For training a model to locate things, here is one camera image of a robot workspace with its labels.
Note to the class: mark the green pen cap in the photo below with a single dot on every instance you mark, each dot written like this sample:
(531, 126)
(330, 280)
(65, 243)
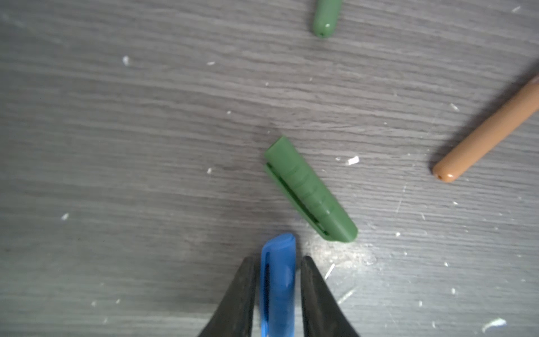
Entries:
(307, 192)

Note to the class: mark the green pen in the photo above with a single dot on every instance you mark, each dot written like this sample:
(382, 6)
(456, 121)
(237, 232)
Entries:
(326, 17)

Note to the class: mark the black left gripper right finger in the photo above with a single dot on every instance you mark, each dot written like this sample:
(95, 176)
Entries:
(322, 315)

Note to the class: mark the blue pen cap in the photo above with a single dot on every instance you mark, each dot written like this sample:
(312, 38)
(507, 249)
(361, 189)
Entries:
(277, 289)

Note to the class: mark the orange brown pen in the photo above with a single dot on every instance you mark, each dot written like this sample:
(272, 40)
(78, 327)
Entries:
(489, 134)

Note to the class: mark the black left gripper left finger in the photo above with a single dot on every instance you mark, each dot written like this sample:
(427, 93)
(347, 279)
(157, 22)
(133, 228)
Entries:
(234, 315)

